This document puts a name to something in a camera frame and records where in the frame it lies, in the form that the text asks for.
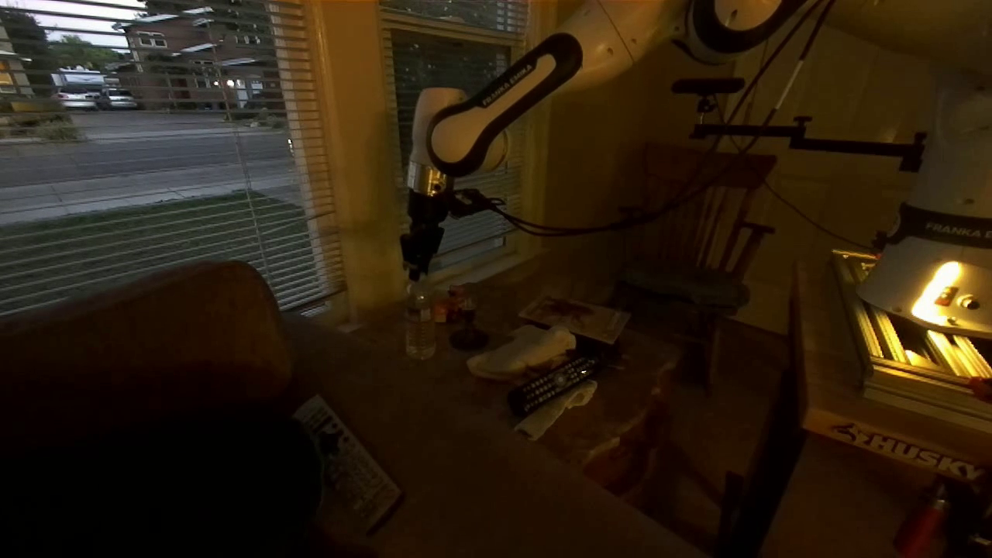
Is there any brown sofa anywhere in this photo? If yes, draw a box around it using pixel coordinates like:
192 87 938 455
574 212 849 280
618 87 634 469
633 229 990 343
0 260 330 558

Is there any clear plastic water bottle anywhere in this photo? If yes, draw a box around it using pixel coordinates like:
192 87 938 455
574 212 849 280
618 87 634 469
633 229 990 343
404 277 438 362

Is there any black remote control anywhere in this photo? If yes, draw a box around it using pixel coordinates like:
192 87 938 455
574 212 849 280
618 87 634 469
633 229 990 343
507 356 602 417

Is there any wooden rocking chair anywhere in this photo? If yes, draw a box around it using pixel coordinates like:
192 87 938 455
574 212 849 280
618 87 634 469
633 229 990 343
615 143 778 390

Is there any camera on mount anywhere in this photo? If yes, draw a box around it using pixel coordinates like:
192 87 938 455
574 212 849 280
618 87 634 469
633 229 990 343
670 77 928 174

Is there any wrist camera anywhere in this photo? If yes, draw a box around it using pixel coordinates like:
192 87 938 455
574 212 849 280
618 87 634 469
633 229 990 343
448 188 505 220

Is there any white paper napkin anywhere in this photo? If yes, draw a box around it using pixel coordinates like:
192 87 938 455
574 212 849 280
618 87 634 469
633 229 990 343
514 379 598 442

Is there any magazine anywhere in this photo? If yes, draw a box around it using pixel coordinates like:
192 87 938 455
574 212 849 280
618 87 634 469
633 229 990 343
518 294 632 345

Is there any small orange bottle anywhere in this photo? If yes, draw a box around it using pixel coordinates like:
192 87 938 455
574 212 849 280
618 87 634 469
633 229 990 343
433 287 466 324

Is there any window with blinds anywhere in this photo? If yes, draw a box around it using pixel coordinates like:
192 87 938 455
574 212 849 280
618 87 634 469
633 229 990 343
0 0 346 320
378 0 534 274

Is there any printed booklet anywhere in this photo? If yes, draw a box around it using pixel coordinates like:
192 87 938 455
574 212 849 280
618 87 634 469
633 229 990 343
292 394 404 534

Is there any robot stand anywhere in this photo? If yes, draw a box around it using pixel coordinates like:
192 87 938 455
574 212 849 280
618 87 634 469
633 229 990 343
789 248 992 483

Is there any dark stemmed glass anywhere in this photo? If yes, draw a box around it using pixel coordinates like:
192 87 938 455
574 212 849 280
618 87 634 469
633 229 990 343
449 298 490 351

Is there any red tool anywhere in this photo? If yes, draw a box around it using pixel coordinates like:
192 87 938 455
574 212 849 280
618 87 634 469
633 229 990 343
891 494 952 558

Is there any white folded cloth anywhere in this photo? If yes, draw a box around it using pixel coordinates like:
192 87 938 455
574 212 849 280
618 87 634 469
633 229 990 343
466 325 578 381

